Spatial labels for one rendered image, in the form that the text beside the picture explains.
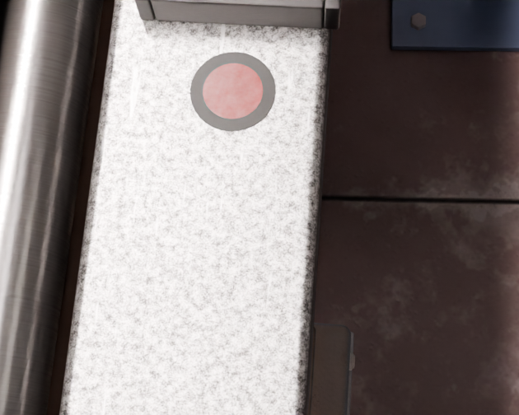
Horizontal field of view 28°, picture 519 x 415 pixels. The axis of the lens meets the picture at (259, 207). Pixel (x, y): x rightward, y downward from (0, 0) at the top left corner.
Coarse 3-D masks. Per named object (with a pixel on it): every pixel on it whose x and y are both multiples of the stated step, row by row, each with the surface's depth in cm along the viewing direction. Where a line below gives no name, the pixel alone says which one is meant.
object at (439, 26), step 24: (408, 0) 140; (432, 0) 139; (456, 0) 139; (480, 0) 139; (504, 0) 139; (408, 24) 138; (432, 24) 138; (456, 24) 138; (480, 24) 138; (504, 24) 138; (408, 48) 138; (432, 48) 138; (456, 48) 137; (480, 48) 137; (504, 48) 137
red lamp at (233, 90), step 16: (240, 64) 39; (208, 80) 38; (224, 80) 38; (240, 80) 38; (256, 80) 38; (208, 96) 38; (224, 96) 38; (240, 96) 38; (256, 96) 38; (224, 112) 38; (240, 112) 38
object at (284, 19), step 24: (144, 0) 38; (168, 0) 38; (192, 0) 38; (216, 0) 38; (240, 0) 38; (264, 0) 38; (288, 0) 38; (312, 0) 37; (336, 0) 37; (240, 24) 39; (264, 24) 39; (288, 24) 39; (312, 24) 39; (336, 24) 38
